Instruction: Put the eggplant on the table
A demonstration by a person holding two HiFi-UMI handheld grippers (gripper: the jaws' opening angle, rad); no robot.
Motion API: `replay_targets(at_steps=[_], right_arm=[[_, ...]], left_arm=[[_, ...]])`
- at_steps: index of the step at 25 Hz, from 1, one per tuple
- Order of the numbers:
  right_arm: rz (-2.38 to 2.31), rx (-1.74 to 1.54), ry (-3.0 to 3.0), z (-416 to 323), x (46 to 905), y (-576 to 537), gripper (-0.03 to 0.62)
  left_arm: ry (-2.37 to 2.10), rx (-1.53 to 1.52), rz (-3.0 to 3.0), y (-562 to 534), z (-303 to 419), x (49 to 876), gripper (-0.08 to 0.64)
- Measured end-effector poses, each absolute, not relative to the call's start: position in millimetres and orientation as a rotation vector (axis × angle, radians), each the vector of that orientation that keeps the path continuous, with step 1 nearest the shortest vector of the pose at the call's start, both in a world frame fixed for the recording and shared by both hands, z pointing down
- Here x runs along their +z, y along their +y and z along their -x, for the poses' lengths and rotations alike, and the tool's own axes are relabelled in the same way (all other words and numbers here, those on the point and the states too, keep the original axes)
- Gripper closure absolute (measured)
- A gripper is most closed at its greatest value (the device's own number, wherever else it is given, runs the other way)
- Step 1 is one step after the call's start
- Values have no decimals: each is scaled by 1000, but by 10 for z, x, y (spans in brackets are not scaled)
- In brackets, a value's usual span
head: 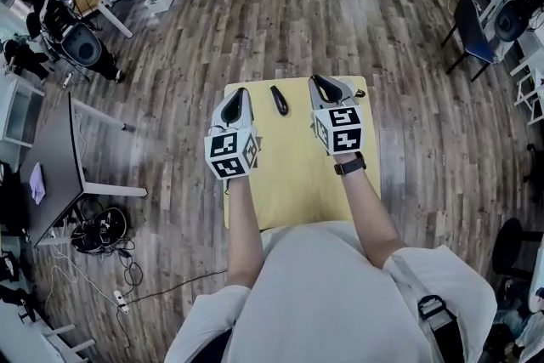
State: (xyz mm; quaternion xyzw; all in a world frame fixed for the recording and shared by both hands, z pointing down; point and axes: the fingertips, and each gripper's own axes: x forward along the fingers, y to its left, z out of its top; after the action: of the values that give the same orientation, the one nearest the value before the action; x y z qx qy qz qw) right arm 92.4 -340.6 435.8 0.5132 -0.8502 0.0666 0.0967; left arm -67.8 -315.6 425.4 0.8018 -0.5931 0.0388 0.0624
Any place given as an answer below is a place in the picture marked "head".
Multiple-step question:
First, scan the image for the blue chair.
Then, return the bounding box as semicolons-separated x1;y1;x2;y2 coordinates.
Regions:
440;0;502;82

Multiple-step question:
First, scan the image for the person's left forearm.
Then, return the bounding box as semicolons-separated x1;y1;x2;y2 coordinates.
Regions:
224;175;267;299

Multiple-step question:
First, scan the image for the person's white shirt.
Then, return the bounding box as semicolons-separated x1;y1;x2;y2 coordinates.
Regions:
163;220;499;363

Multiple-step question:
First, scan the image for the dark grey side table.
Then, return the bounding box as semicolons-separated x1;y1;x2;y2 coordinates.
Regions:
18;92;149;248

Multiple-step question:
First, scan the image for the person's right forearm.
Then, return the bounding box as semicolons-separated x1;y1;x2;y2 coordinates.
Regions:
338;151;410;269

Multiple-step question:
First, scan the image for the yellow wooden table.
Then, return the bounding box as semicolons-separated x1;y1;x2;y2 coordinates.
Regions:
222;75;382;231

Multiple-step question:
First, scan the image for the black floor cable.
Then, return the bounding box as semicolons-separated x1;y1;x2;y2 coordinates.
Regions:
122;266;230;304

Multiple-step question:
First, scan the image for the white power strip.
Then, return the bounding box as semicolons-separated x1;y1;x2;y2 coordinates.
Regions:
112;288;130;315

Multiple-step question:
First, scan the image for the dark purple eggplant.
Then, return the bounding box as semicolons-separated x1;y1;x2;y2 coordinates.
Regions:
269;85;292;116

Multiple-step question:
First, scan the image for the black wrist watch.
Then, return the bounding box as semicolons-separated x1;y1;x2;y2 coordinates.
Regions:
332;152;368;177

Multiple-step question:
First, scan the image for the black bag with cables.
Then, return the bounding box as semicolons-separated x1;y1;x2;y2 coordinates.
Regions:
69;207;129;255

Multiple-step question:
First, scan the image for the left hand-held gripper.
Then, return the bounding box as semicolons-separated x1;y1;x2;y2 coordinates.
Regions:
204;88;262;182

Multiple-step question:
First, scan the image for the black shoulder strap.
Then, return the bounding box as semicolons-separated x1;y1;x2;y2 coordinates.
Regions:
417;294;469;363

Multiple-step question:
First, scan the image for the black round stool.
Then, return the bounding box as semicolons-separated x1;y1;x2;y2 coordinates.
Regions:
491;217;544;282

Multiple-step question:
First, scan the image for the purple cloth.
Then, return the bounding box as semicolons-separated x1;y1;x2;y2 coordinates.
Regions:
29;162;48;206

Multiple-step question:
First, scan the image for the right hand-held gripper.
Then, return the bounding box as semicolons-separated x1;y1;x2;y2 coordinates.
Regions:
308;74;366;157

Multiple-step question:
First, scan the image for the grey round device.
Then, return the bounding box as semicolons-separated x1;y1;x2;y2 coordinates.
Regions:
494;0;533;43

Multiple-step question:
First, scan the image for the white shelf unit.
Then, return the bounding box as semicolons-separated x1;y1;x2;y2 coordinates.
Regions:
0;75;46;150

